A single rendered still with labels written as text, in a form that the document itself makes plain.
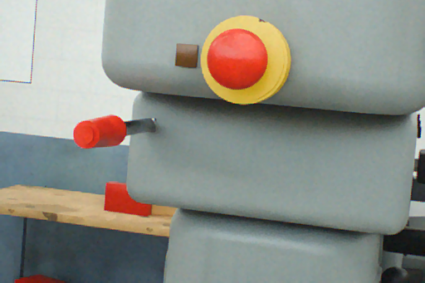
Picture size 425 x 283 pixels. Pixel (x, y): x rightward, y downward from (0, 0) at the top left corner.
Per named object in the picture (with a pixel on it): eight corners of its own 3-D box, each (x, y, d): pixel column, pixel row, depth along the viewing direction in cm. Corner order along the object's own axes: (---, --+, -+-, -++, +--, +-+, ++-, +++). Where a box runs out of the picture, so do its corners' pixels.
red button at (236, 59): (261, 92, 53) (266, 30, 53) (201, 86, 54) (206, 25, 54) (270, 91, 57) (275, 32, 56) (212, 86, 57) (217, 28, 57)
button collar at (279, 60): (282, 108, 56) (290, 18, 56) (196, 100, 57) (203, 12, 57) (286, 107, 58) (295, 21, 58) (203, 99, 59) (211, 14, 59)
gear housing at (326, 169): (410, 241, 66) (423, 115, 65) (118, 203, 71) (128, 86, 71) (412, 188, 98) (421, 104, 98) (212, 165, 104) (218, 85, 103)
